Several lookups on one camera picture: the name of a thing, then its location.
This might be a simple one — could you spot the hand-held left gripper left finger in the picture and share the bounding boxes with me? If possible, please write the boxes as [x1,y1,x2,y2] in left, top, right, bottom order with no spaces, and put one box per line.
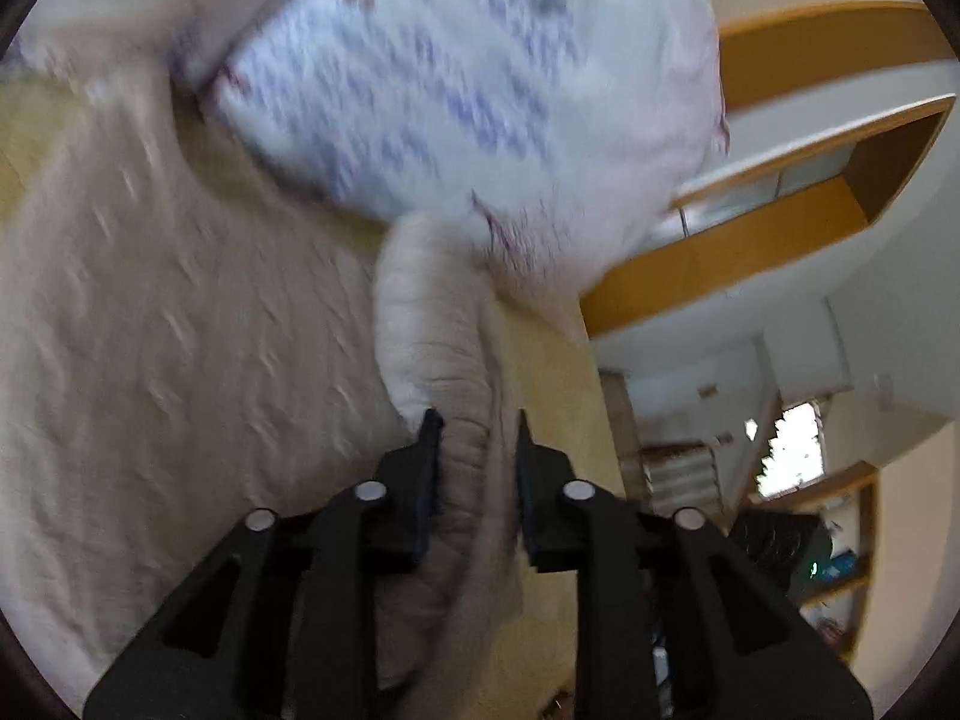
[82,409,445,720]

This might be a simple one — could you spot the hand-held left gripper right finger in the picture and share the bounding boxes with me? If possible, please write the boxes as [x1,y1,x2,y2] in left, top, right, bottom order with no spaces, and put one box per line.
[514,409,875,720]

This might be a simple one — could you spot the beige cable-knit sweater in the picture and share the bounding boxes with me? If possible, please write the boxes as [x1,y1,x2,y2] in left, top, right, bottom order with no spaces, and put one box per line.
[0,75,526,720]

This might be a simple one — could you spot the staircase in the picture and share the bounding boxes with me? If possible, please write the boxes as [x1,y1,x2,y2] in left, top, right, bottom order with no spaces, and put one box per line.
[637,442,721,518]

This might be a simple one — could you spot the bright window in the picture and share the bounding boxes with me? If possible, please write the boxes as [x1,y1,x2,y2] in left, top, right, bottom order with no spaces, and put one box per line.
[757,401,826,500]

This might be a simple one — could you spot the wooden headboard shelf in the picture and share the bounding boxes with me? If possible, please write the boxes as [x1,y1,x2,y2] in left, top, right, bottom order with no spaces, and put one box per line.
[581,0,960,338]

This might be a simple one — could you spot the wooden shelf unit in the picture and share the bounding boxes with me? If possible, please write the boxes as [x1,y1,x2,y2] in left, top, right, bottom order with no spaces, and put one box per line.
[750,465,882,661]

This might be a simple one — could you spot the blue tree print pillow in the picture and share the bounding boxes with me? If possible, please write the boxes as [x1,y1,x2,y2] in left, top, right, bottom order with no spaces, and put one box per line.
[202,0,732,301]

